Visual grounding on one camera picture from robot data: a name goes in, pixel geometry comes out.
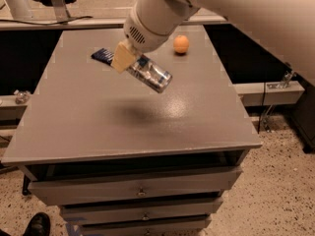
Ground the black cable on rail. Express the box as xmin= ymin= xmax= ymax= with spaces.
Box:
xmin=0 ymin=15 xmax=95 ymax=27

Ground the grey drawer cabinet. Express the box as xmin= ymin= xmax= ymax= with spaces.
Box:
xmin=1 ymin=25 xmax=263 ymax=236

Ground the silver blue redbull can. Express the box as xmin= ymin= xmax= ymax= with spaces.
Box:
xmin=127 ymin=55 xmax=172 ymax=93

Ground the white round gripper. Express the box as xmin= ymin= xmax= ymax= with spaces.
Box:
xmin=111 ymin=0 xmax=198 ymax=74

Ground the black shoe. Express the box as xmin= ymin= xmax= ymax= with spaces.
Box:
xmin=23 ymin=212 xmax=51 ymax=236

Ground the small glass jar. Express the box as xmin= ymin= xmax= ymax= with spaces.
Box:
xmin=14 ymin=89 xmax=32 ymax=104

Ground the dark blue snack packet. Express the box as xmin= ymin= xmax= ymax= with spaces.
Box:
xmin=92 ymin=48 xmax=114 ymax=65

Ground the orange fruit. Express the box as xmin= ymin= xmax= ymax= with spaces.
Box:
xmin=173 ymin=35 xmax=190 ymax=54

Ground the grey drawer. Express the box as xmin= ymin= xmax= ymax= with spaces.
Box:
xmin=61 ymin=197 xmax=222 ymax=225
xmin=29 ymin=166 xmax=242 ymax=206
xmin=80 ymin=215 xmax=211 ymax=236

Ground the top grey drawer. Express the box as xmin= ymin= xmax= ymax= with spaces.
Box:
xmin=29 ymin=166 xmax=242 ymax=206

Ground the bottom grey drawer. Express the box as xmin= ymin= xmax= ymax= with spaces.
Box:
xmin=80 ymin=215 xmax=211 ymax=236

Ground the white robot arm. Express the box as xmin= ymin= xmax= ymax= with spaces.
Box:
xmin=112 ymin=0 xmax=315 ymax=85

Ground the middle grey drawer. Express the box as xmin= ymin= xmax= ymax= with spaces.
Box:
xmin=61 ymin=197 xmax=222 ymax=225

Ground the grey metal rail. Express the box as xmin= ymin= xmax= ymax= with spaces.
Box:
xmin=0 ymin=11 xmax=227 ymax=31

